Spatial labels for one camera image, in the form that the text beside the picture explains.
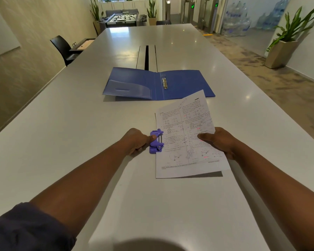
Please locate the person's left hand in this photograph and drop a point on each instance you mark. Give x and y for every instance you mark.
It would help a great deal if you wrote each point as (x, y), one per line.
(134, 140)

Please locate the person's right hand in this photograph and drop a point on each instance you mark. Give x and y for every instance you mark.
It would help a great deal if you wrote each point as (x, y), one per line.
(219, 139)

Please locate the person's left thumb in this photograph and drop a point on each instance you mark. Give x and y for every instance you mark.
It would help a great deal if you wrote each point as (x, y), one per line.
(150, 139)

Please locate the person's right thumb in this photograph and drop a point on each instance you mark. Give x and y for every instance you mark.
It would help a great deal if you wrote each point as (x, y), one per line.
(204, 137)

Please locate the purple hole punch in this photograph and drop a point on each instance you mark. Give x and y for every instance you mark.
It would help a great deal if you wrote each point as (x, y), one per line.
(156, 141)

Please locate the printed paper sheet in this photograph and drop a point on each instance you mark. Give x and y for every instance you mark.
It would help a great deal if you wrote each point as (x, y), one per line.
(189, 139)

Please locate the person's right forearm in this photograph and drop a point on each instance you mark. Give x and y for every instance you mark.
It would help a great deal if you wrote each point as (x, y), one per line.
(282, 196)

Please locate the person's left forearm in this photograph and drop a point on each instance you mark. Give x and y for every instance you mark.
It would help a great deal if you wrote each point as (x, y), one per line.
(78, 186)

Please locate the small wooden side table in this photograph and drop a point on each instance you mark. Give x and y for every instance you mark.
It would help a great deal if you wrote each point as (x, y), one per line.
(82, 44)

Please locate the foosball table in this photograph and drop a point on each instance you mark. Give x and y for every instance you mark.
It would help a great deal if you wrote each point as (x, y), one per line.
(125, 18)

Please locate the black chair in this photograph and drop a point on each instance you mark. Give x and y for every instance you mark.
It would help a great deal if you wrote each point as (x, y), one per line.
(64, 49)

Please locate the metal turnstile gate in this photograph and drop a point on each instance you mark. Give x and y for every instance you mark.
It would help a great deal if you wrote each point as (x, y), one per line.
(201, 11)

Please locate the stack of water jugs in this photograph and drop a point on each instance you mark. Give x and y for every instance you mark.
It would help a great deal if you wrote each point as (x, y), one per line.
(240, 16)

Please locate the potted plant in beige planter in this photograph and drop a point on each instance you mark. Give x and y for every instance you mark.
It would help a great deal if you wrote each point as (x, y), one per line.
(96, 15)
(286, 41)
(152, 11)

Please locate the dark blue sleeve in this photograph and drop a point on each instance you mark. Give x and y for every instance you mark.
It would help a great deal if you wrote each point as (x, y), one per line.
(28, 228)

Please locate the whiteboard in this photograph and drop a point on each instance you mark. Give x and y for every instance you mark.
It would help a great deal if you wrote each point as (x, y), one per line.
(1, 28)

